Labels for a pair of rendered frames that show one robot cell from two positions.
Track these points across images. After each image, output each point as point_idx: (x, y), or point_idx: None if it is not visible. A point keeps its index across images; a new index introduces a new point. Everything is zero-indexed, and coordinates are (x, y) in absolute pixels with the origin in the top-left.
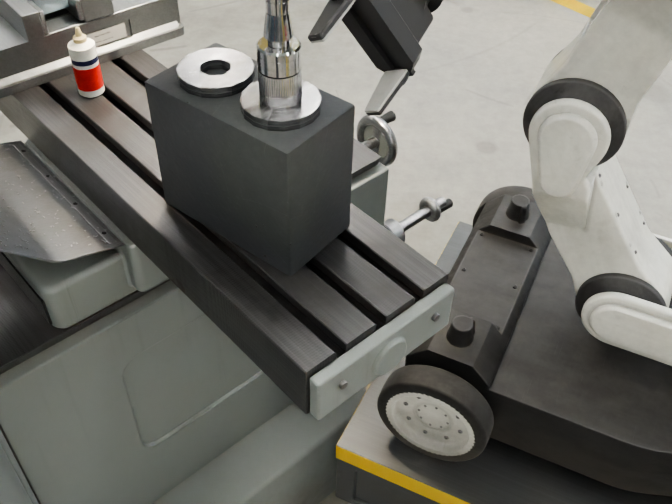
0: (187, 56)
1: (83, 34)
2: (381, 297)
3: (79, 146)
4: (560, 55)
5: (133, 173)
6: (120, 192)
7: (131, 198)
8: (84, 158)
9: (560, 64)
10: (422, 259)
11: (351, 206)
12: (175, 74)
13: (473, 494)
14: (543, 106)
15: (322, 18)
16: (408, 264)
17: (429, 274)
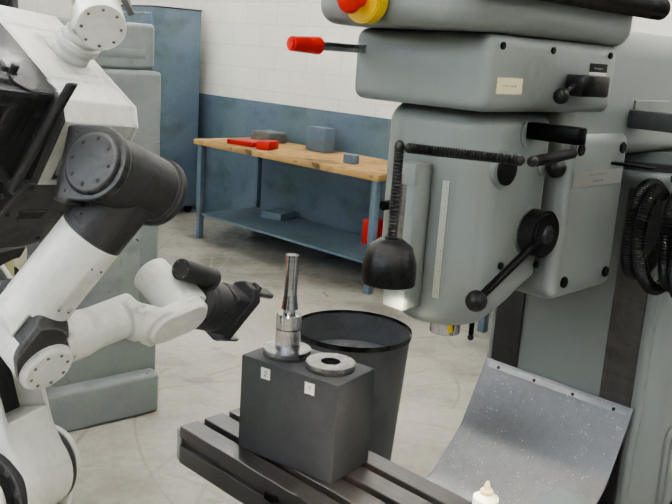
0: (351, 366)
1: (483, 489)
2: (224, 418)
3: (454, 497)
4: (29, 459)
5: (400, 478)
6: (402, 468)
7: (392, 464)
8: (444, 489)
9: (49, 433)
10: (194, 431)
11: (235, 456)
12: (357, 370)
13: None
14: (72, 442)
15: (265, 291)
16: (203, 430)
17: (192, 425)
